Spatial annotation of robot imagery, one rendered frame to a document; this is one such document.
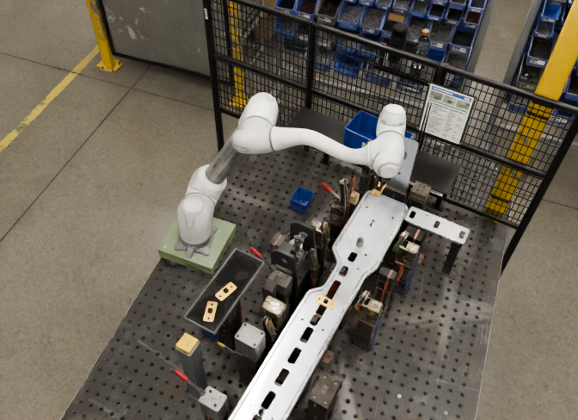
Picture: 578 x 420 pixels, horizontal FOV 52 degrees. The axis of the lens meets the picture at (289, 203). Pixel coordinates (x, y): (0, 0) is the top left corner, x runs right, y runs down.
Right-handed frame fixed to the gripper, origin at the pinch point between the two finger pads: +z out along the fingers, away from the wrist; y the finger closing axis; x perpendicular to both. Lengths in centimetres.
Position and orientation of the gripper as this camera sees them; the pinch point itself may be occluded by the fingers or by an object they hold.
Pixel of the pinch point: (379, 182)
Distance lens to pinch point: 253.3
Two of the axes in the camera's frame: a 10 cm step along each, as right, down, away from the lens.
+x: 4.8, -6.7, 5.7
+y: 8.8, 3.8, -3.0
